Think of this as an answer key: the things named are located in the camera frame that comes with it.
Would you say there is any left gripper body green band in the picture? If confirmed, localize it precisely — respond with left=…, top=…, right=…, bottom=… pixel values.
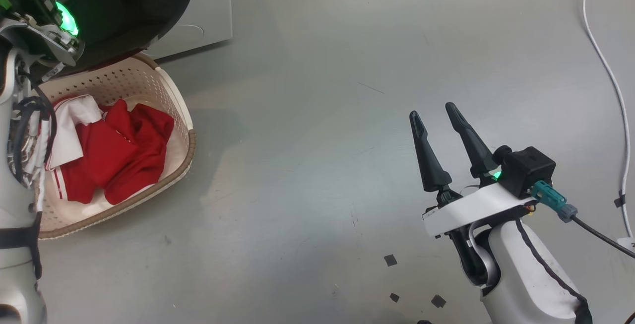
left=0, top=0, right=86, bottom=67

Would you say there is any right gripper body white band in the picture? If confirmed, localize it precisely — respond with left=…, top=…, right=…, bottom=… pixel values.
left=422, top=174, right=539, bottom=238

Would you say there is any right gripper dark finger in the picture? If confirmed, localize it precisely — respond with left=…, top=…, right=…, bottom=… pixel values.
left=444, top=102, right=500, bottom=180
left=409, top=111, right=453, bottom=193

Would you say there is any glass washing machine door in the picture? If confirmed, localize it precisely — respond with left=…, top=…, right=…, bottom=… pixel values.
left=47, top=0, right=197, bottom=74

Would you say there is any red and white garment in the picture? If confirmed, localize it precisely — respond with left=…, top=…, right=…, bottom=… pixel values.
left=46, top=94, right=175, bottom=205

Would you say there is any cream perforated laundry basket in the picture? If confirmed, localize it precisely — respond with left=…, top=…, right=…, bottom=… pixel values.
left=34, top=52, right=197, bottom=240

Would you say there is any white washing machine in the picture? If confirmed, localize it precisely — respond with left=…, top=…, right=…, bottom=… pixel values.
left=144, top=0, right=233, bottom=61

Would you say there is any teal cable connector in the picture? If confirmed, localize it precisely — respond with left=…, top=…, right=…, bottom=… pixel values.
left=531, top=180, right=579, bottom=223

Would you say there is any black left arm cable bundle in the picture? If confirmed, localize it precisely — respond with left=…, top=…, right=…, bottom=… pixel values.
left=7, top=78, right=58, bottom=189

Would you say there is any thin white floor cable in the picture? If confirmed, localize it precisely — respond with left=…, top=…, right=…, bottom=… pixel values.
left=581, top=0, right=635, bottom=253

